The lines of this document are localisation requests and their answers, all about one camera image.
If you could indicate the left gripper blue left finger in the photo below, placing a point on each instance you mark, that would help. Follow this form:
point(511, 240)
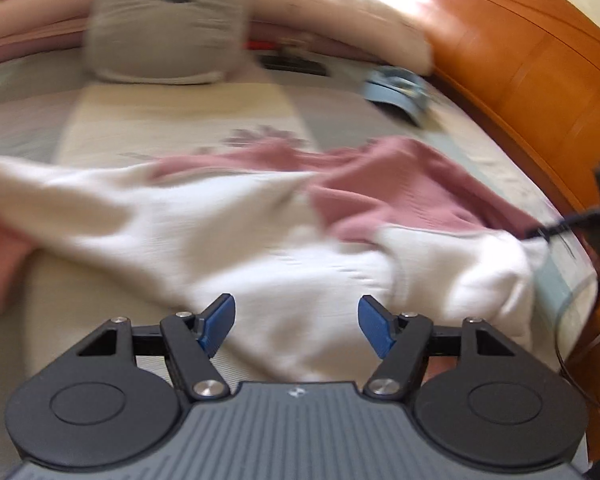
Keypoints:
point(191, 341)

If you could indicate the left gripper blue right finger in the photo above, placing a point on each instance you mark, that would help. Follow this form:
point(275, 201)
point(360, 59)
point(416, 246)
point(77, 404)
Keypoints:
point(400, 342)

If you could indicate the pink and white sweater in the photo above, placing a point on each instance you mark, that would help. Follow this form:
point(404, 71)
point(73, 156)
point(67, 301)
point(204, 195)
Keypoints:
point(297, 238)

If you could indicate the wooden headboard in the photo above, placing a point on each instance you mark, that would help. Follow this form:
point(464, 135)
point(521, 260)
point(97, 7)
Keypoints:
point(531, 68)

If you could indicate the blue baseball cap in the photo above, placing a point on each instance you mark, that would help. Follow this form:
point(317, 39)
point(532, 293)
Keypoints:
point(400, 88)

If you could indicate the black phone with flower holder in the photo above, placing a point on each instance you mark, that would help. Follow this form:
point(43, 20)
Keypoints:
point(283, 61)

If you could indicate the pink floral folded quilt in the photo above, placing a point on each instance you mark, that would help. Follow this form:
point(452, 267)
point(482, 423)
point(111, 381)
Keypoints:
point(345, 28)

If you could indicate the grey cat face cushion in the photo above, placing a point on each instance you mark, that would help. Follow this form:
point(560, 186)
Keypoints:
point(165, 41)

